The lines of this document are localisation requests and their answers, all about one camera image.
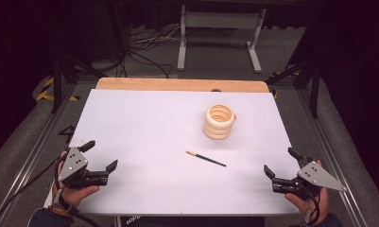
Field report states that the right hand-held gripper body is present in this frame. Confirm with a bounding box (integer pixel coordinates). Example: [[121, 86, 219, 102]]
[[271, 155, 348, 201]]

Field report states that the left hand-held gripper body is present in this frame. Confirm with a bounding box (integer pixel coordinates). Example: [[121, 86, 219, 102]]
[[57, 146, 111, 191]]

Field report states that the thin paintbrush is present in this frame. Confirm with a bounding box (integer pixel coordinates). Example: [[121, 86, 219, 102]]
[[184, 149, 228, 167]]

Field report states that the beige ribbed pen holder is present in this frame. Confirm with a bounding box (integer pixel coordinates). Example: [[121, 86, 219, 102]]
[[202, 103, 237, 141]]

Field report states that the person's left hand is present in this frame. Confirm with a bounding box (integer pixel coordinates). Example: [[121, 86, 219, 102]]
[[51, 150, 101, 209]]

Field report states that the person's right hand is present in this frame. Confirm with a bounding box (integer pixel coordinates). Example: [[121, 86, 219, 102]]
[[284, 160, 331, 226]]

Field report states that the white board sheet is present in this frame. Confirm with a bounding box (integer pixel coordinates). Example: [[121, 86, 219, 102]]
[[43, 88, 301, 217]]

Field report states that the orange wristband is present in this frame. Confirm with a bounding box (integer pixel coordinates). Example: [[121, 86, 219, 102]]
[[49, 205, 72, 218]]

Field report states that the black angled stand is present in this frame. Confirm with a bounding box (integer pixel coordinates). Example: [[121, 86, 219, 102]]
[[266, 60, 321, 119]]

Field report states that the wooden table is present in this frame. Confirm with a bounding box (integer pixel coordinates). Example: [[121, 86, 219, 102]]
[[95, 77, 270, 94]]

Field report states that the aluminium floor rail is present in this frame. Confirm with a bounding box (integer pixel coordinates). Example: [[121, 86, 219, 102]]
[[295, 89, 370, 227], [0, 83, 79, 227]]

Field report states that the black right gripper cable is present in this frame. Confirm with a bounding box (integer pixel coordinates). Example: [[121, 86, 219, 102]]
[[299, 183, 322, 226]]

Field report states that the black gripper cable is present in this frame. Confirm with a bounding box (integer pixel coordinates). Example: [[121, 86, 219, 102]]
[[299, 183, 322, 226], [0, 152, 101, 227]]

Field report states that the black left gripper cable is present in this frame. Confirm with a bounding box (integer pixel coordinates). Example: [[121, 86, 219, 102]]
[[0, 152, 101, 227]]

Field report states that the bundle of floor cables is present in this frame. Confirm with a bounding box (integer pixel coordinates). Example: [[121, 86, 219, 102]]
[[119, 25, 182, 79]]

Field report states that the grey metal stand frame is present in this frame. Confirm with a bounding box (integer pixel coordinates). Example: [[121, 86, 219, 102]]
[[177, 4, 267, 74]]

